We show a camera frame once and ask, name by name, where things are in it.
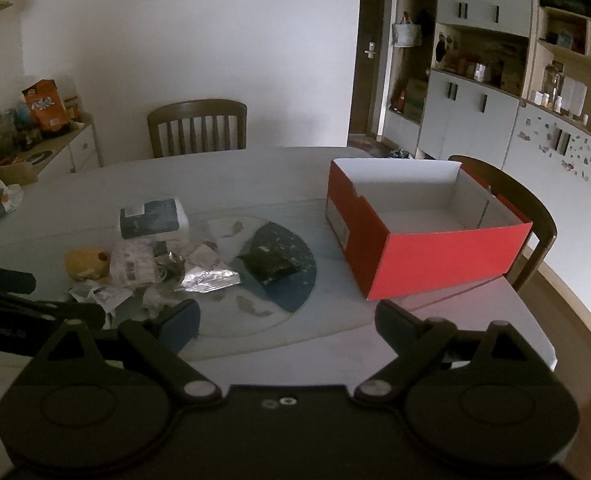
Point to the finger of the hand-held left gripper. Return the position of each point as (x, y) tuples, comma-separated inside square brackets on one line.
[(75, 314)]

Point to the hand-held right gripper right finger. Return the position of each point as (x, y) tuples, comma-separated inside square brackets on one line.
[(390, 325)]

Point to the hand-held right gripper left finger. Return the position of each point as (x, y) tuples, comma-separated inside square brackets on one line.
[(185, 325)]

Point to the yellow plush toy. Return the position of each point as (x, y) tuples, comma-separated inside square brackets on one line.
[(85, 262)]

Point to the silver foil packet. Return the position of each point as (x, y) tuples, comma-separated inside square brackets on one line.
[(208, 275)]

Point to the white printed wrapper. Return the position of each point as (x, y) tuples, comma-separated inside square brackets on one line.
[(133, 262)]

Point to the red cardboard box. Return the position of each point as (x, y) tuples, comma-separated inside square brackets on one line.
[(425, 255)]

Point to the white marble desktop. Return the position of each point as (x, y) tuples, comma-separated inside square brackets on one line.
[(275, 175)]

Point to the small clear wrapper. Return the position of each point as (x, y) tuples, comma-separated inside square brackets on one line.
[(163, 300)]

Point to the dark crumpled wrapper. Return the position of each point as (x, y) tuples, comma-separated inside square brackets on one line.
[(170, 265)]

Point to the black packet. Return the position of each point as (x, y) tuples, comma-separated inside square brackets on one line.
[(268, 266)]

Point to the brown cardboard box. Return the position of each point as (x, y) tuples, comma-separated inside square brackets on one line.
[(17, 172)]

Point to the black dish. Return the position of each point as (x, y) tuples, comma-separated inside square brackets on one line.
[(39, 157)]

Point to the cluster of dark jars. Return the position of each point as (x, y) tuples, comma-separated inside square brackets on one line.
[(10, 132)]

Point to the white sideboard cabinet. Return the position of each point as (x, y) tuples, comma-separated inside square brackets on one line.
[(80, 147)]

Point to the dark white sneaker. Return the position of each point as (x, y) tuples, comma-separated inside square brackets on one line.
[(403, 152)]

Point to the wooden slat-back chair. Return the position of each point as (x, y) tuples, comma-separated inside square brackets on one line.
[(535, 220), (195, 127)]

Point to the orange snack bag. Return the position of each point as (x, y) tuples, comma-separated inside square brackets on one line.
[(45, 105)]

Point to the dark brown door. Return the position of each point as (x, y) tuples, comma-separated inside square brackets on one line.
[(370, 85)]

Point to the clear glass jar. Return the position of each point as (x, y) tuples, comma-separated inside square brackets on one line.
[(552, 85)]

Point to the grey tote bag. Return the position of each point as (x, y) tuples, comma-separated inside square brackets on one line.
[(407, 34)]

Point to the white canister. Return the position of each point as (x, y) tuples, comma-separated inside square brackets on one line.
[(574, 97)]

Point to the white wall cabinet unit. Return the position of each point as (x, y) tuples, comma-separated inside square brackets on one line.
[(465, 110)]

